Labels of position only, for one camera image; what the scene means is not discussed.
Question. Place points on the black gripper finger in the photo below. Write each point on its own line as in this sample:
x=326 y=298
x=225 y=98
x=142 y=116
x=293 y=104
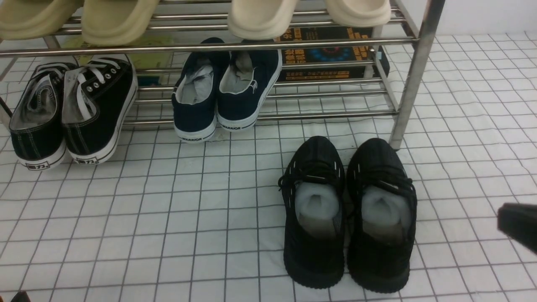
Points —
x=519 y=222

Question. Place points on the black knit sneaker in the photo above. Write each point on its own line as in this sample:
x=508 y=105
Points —
x=312 y=188
x=384 y=216

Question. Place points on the silver metal shoe rack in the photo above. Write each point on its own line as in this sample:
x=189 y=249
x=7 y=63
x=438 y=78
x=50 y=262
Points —
x=421 y=39

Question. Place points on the yellow-green box behind rack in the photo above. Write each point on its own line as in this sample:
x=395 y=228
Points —
x=142 y=61

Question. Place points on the cream slipper far right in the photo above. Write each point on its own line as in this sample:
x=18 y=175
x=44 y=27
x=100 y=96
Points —
x=359 y=13

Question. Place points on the cream slipper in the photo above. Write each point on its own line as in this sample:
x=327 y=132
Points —
x=260 y=19
x=359 y=13

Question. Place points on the black box orange text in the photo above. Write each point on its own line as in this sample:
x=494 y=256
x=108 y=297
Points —
x=327 y=54

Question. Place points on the navy Warrior sneaker right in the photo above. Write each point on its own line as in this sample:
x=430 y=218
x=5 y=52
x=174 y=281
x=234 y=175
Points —
x=244 y=86

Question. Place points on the navy warrior sneaker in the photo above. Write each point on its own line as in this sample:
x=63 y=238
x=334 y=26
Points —
x=194 y=96
x=244 y=86

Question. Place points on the navy Warrior sneaker left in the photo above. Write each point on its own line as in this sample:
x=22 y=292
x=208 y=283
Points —
x=194 y=96

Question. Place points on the black canvas sneaker white laces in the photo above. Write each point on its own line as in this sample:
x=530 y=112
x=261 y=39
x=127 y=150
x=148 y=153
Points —
x=96 y=101

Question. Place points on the beige slipper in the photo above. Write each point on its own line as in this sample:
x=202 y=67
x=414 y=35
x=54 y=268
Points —
x=115 y=22
x=30 y=19

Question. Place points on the black canvas sneaker far left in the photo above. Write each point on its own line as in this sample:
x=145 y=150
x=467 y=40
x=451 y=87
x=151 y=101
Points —
x=35 y=125

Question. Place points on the dark object bottom left corner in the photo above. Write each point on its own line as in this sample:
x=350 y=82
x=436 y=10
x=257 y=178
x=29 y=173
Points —
x=21 y=296

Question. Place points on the left beige slipper far left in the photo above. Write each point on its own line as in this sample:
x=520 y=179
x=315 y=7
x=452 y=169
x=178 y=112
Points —
x=30 y=19

